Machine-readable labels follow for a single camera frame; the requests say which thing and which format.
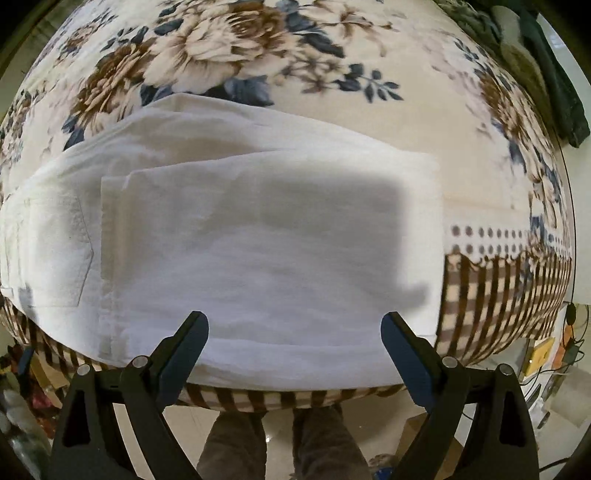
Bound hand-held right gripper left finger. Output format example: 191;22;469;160
47;311;209;480

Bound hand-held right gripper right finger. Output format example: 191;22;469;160
380;311;541;480

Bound white pants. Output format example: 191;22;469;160
0;95;445;391

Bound cardboard box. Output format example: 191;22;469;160
397;412;465;480

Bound person's legs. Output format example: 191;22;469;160
196;404;371;480

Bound yellow box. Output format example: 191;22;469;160
523;337;557;376

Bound clear plastic bottle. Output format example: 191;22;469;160
0;369;51;467

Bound floral printed blanket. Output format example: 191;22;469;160
0;0;575;412

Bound beige knitted cloth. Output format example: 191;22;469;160
490;6;555;121

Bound dark green clothing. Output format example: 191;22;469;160
480;0;591;148

